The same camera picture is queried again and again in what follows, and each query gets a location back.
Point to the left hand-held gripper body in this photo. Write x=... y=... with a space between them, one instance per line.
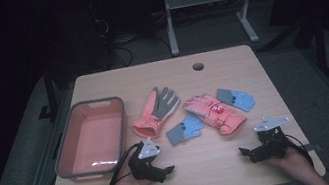
x=144 y=168

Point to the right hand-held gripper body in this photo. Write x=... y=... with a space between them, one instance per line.
x=271 y=145

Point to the small blue glove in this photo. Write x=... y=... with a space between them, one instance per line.
x=185 y=129
x=236 y=99

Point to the pink basin with grey rim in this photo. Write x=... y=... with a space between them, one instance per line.
x=91 y=142

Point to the person's right hand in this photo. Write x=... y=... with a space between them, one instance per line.
x=294 y=163

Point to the pink glove with red label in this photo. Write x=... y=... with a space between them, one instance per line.
x=217 y=114

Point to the pink glove with grey palm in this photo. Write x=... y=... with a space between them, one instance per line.
x=156 y=114

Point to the black stand post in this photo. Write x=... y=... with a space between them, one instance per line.
x=321 y=46
x=50 y=94

